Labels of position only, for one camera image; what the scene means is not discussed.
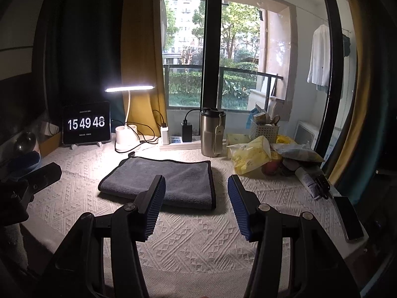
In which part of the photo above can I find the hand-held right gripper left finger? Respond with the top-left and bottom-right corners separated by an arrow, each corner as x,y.
46,175 -> 166,298

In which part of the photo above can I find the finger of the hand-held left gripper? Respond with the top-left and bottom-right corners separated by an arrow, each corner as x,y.
19,162 -> 63,205
6,152 -> 42,175

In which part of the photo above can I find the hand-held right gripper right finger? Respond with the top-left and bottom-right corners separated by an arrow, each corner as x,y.
227,175 -> 360,298

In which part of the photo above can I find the grey towel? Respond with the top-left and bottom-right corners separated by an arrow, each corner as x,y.
98,157 -> 217,211

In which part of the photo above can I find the round silver object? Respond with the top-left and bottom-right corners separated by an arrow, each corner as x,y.
14,132 -> 39,156

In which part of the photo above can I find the cardboard box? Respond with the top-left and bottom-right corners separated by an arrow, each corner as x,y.
39,130 -> 63,158

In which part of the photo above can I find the white tablet stand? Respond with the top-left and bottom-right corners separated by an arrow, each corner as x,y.
71,141 -> 103,150

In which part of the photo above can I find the white textured tablecloth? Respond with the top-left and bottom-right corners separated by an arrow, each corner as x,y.
19,144 -> 369,286

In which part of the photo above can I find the red apple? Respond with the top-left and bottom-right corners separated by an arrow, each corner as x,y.
262,160 -> 282,176

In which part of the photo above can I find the yellow tissue packet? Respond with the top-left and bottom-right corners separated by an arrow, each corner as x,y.
227,136 -> 272,175

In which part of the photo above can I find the tablet with clock display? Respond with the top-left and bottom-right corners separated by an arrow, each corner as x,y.
62,101 -> 111,145

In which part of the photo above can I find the pale yellow tissue pack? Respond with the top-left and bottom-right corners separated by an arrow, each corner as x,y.
226,133 -> 250,149

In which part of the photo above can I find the white power strip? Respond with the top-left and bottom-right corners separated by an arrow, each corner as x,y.
159,135 -> 201,151

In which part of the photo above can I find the white tube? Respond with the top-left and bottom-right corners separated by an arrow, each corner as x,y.
295,167 -> 323,199

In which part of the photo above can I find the white desk lamp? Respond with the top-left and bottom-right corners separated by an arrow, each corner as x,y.
105,83 -> 155,154

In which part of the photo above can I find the white plastic basket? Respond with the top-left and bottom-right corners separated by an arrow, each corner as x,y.
249,119 -> 280,142

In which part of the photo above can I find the white snack bag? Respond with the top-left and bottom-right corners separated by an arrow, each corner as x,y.
273,142 -> 325,162

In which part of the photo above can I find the steel tumbler with tag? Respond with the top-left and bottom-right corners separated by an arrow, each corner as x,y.
199,108 -> 224,157

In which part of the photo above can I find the black charger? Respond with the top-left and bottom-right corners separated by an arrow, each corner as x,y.
181,122 -> 193,142

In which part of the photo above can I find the black clip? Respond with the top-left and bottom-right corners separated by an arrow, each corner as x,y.
315,175 -> 331,199

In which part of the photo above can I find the blue plastic bag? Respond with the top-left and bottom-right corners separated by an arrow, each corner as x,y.
246,109 -> 259,129

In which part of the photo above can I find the white appliance box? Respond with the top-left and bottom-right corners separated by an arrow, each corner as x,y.
293,121 -> 320,150

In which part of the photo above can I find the smartphone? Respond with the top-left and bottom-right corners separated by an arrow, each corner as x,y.
332,195 -> 365,243

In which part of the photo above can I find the black balcony railing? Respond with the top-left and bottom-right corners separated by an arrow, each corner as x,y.
163,64 -> 283,83

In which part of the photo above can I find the dark curtain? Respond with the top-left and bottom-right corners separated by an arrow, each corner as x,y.
40,0 -> 126,125

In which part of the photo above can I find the yellow curtain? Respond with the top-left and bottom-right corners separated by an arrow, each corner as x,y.
121,0 -> 168,137
329,0 -> 397,187

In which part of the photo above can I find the white hanging shirt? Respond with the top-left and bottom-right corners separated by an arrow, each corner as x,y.
307,25 -> 331,87

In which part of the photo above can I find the dark hanging garment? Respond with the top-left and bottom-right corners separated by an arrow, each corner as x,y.
342,34 -> 352,58

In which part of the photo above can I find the black lamp cable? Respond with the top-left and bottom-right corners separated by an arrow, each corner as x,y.
118,109 -> 168,157

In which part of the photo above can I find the black charger cable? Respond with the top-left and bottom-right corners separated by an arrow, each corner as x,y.
184,109 -> 202,125

